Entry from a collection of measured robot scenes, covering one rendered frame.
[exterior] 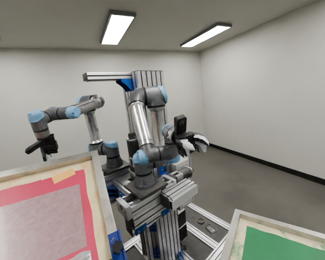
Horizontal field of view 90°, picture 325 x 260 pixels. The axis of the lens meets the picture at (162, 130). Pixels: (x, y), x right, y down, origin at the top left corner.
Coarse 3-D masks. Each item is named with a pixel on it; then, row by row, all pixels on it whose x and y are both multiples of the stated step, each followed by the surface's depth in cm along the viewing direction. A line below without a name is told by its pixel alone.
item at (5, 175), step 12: (72, 156) 93; (84, 156) 95; (96, 156) 96; (24, 168) 84; (36, 168) 85; (48, 168) 88; (96, 168) 90; (0, 180) 80; (96, 180) 85; (108, 204) 77; (108, 216) 73; (108, 228) 69
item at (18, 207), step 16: (0, 192) 77; (16, 192) 78; (32, 192) 79; (0, 208) 72; (16, 208) 73; (32, 208) 74; (0, 224) 68; (16, 224) 68; (32, 224) 69; (0, 240) 64; (16, 240) 64; (32, 240) 65; (0, 256) 60; (16, 256) 61; (32, 256) 62
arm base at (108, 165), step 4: (116, 156) 144; (108, 160) 143; (112, 160) 142; (116, 160) 144; (120, 160) 147; (108, 164) 143; (112, 164) 143; (116, 164) 143; (120, 164) 146; (108, 168) 143; (112, 168) 142
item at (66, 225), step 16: (80, 176) 89; (48, 192) 80; (64, 192) 81; (80, 192) 82; (48, 208) 75; (64, 208) 76; (80, 208) 77; (48, 224) 70; (64, 224) 71; (80, 224) 72; (48, 240) 66; (64, 240) 67; (80, 240) 68; (48, 256) 62; (64, 256) 63; (96, 256) 64
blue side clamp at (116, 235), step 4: (116, 232) 68; (120, 232) 67; (108, 236) 66; (112, 236) 66; (116, 236) 67; (120, 236) 66; (112, 240) 65; (120, 240) 65; (112, 244) 64; (120, 252) 63; (124, 252) 62; (112, 256) 62; (116, 256) 62; (120, 256) 62; (124, 256) 61
